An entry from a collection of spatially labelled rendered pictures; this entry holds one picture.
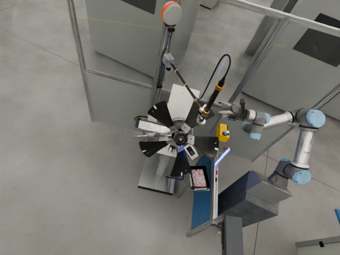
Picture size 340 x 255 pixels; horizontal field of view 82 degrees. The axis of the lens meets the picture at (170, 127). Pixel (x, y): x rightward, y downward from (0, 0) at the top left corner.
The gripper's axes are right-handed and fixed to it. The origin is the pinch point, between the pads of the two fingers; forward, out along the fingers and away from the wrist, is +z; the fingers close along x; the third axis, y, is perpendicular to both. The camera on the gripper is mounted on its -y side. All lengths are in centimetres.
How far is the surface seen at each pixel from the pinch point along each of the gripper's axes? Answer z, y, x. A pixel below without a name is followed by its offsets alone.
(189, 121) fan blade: 13.3, 34.0, 11.6
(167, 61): 42, 6, 47
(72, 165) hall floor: 139, 159, 6
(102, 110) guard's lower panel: 120, 123, 77
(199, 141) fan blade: 1.1, 46.3, 1.8
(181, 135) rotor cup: 18.4, 39.5, -1.3
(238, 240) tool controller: -26, 43, -70
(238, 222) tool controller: -27, 43, -60
